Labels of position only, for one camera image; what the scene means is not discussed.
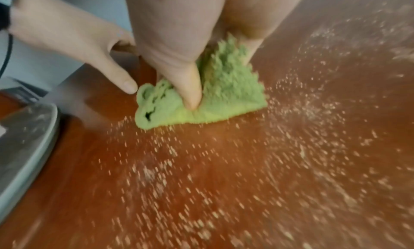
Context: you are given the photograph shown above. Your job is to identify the black wrist strap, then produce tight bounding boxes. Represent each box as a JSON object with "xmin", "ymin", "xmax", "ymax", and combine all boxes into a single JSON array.
[{"xmin": 0, "ymin": 2, "xmax": 13, "ymax": 32}]

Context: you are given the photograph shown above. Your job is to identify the scattered pale crumbs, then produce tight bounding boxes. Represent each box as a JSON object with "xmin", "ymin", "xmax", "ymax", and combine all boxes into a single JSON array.
[{"xmin": 94, "ymin": 3, "xmax": 414, "ymax": 249}]

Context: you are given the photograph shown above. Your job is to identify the person's left hand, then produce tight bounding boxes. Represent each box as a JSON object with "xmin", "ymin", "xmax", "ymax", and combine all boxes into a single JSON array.
[{"xmin": 9, "ymin": 0, "xmax": 139, "ymax": 95}]

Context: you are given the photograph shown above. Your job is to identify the person's right hand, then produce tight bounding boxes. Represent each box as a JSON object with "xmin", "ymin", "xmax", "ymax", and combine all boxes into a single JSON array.
[{"xmin": 121, "ymin": 0, "xmax": 312, "ymax": 111}]

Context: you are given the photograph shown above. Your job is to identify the black cable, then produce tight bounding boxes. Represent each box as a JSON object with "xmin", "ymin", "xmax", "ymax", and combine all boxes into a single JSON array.
[{"xmin": 0, "ymin": 29, "xmax": 14, "ymax": 80}]

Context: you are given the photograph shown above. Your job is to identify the green microfibre cloth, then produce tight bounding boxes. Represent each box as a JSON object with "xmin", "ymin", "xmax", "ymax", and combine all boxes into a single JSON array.
[{"xmin": 134, "ymin": 33, "xmax": 269, "ymax": 130}]

